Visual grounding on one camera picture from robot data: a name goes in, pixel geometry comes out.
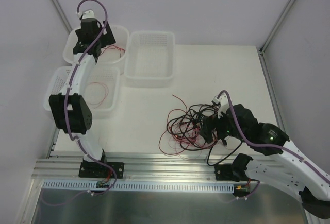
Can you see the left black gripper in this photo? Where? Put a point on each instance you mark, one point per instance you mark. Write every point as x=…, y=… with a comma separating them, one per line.
x=108, y=36

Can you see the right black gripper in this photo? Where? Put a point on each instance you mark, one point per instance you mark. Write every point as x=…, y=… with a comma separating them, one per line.
x=211, y=125

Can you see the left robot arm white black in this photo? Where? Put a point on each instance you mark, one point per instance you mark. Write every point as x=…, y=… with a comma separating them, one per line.
x=69, y=108

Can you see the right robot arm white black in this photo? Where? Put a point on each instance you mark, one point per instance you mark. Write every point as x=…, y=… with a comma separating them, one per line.
x=303, y=179

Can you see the white solid plastic tub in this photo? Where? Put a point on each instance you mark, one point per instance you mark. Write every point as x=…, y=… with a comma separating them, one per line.
x=113, y=54

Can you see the white perforated rectangular basket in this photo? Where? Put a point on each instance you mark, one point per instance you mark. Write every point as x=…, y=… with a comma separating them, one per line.
x=150, y=59

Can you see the white slotted basket front left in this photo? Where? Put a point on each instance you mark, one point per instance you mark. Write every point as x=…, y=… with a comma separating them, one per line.
x=101, y=91

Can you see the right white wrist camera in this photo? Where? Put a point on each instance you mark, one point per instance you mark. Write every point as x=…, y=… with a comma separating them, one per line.
x=221, y=102

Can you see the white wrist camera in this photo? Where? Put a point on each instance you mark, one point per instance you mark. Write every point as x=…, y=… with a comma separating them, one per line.
x=85, y=14
x=221, y=102

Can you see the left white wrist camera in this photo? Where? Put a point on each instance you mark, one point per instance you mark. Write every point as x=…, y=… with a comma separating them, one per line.
x=85, y=14

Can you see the left aluminium frame post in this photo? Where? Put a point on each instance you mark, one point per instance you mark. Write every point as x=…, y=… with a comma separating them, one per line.
x=61, y=14

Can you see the aluminium frame post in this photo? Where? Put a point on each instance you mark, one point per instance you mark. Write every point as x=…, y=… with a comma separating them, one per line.
x=282, y=16
x=61, y=14

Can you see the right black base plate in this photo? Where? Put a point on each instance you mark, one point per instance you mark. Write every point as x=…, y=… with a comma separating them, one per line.
x=223, y=172

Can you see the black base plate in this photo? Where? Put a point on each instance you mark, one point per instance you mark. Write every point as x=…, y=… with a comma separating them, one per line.
x=95, y=170
x=223, y=172

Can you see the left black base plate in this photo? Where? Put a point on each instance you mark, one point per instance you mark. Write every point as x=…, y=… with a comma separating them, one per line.
x=95, y=170

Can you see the aluminium mounting rail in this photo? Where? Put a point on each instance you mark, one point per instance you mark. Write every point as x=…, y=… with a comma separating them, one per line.
x=137, y=167

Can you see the right aluminium frame post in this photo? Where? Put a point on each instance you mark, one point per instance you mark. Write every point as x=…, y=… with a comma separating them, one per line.
x=282, y=16

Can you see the white slotted cable duct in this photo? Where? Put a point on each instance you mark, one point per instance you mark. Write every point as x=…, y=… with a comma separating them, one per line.
x=139, y=186

